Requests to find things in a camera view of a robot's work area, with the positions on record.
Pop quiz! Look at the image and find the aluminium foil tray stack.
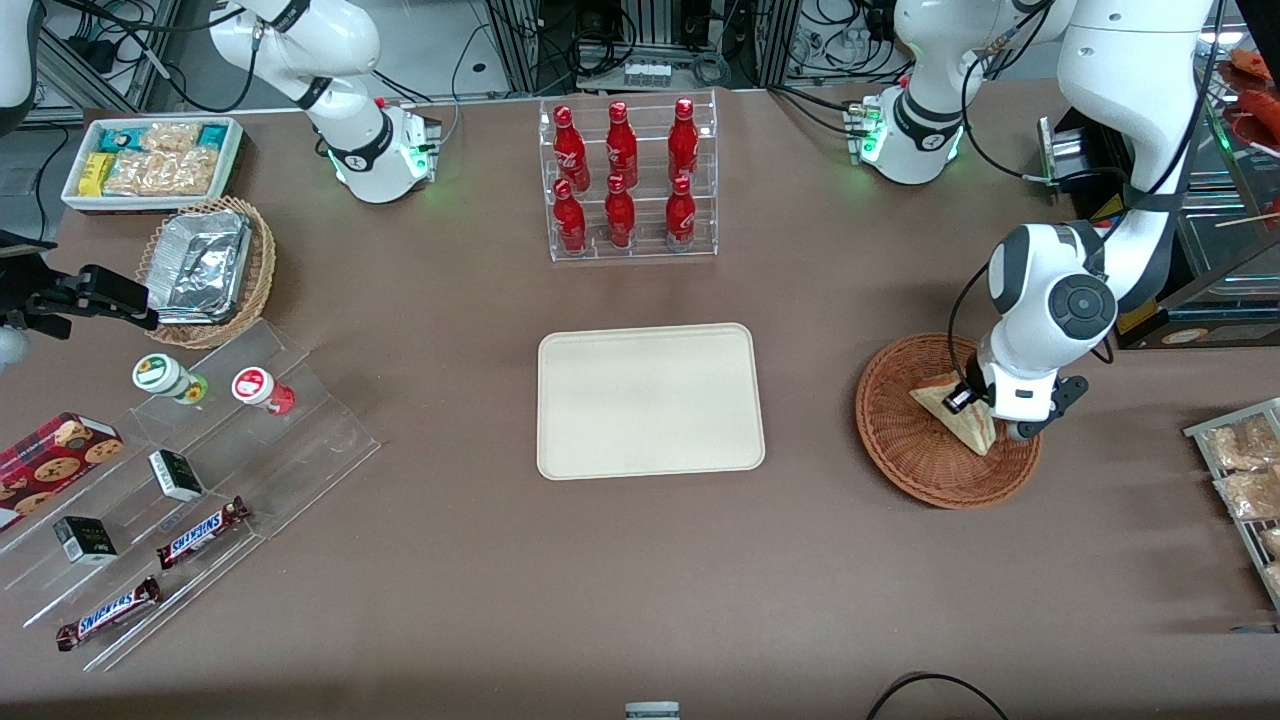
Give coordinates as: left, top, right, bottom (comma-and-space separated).
148, 210, 253, 326

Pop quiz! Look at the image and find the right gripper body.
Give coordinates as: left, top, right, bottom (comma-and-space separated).
0, 262, 71, 373

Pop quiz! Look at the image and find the clear cracker packet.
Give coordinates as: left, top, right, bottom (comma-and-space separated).
140, 122, 203, 156
160, 148, 221, 196
103, 150, 166, 196

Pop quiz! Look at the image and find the white rectangular snack bin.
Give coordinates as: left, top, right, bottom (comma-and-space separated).
61, 117, 245, 216

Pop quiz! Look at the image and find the clear acrylic bottle rack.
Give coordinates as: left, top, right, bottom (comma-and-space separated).
538, 90, 719, 263

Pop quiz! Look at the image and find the black food warmer cabinet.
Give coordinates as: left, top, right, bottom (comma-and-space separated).
1038, 0, 1280, 351

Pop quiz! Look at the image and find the red lid white jar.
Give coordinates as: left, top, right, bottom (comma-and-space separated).
231, 367, 297, 417

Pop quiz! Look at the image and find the black loose cable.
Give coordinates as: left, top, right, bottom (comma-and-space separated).
865, 672, 1011, 720

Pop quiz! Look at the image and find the triangular sandwich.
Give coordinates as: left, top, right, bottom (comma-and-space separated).
908, 373, 997, 457

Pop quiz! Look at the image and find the clear acrylic step stand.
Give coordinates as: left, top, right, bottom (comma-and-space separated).
0, 318, 382, 673

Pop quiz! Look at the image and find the red cola bottle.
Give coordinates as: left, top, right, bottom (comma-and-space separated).
668, 97, 700, 184
553, 105, 591, 191
665, 174, 697, 245
606, 101, 639, 189
604, 175, 636, 249
553, 179, 588, 254

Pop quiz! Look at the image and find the aluminium equipment frame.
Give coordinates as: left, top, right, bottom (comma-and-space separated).
485, 0, 801, 93

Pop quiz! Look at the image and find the cream rectangular tray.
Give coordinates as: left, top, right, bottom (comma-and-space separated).
537, 322, 767, 482

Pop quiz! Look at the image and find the green lid white jar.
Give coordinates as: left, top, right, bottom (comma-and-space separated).
132, 353, 209, 406

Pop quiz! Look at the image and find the brown round wicker basket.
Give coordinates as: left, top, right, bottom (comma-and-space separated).
855, 333, 1044, 511

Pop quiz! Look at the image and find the small black box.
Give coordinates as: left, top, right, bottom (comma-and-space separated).
148, 449, 206, 503
53, 515, 119, 567

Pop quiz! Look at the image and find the red tartan cookie box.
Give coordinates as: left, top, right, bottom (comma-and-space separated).
0, 412, 126, 533

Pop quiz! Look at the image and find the Snickers chocolate bar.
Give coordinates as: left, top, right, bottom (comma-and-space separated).
55, 575, 163, 652
156, 496, 252, 571

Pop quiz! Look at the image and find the light tan wicker basket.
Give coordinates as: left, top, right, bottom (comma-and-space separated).
135, 196, 277, 350

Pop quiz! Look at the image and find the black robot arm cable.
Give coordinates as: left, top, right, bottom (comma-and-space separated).
945, 0, 1226, 401

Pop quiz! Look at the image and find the grey wire rack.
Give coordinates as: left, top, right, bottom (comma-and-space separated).
1183, 398, 1280, 613

